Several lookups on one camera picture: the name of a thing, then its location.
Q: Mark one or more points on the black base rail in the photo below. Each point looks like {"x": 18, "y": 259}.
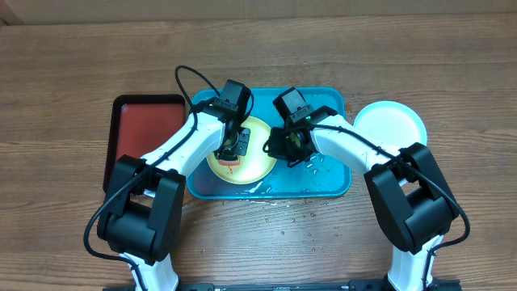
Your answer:
{"x": 278, "y": 287}

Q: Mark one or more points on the teal plastic tray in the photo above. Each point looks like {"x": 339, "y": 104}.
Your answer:
{"x": 321, "y": 176}

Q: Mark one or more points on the light blue plate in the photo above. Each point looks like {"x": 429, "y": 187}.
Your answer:
{"x": 393, "y": 123}

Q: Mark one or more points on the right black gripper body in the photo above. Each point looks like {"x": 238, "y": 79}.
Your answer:
{"x": 285, "y": 150}

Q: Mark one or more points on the green plate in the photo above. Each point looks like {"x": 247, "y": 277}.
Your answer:
{"x": 254, "y": 165}

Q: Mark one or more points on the green and pink sponge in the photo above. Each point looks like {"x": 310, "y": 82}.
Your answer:
{"x": 229, "y": 160}

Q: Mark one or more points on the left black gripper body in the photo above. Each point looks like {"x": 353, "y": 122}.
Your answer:
{"x": 239, "y": 145}

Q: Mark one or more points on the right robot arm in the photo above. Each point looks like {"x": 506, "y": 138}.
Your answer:
{"x": 412, "y": 201}

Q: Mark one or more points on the white plate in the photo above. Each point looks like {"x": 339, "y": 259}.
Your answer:
{"x": 358, "y": 120}

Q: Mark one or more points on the black and red tray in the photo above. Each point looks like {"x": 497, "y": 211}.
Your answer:
{"x": 140, "y": 124}

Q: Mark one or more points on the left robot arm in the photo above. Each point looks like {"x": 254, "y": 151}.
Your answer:
{"x": 141, "y": 213}

